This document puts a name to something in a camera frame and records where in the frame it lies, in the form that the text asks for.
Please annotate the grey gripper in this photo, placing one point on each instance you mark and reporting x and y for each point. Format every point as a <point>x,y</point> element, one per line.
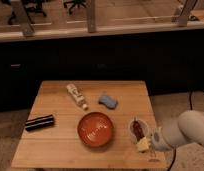
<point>156,142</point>

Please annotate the red pepper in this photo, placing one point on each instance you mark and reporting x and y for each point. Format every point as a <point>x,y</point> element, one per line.
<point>138,130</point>

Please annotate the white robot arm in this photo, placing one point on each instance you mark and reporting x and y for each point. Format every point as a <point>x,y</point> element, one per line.
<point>187,128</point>

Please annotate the red orange bowl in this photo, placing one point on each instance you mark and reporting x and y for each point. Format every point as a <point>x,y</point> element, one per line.
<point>95,129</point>

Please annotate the blue sponge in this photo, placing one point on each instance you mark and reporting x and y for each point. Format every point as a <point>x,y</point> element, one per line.
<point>109,102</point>

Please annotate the white tube bottle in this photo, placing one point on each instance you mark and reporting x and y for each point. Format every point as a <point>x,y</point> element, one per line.
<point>77,96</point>

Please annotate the black office chair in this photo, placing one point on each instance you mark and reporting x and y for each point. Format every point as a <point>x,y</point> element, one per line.
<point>74,3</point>
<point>36,8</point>

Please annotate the grey metal post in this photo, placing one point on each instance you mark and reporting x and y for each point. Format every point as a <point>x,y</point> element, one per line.
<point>189,5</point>
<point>22,18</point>
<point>90,12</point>

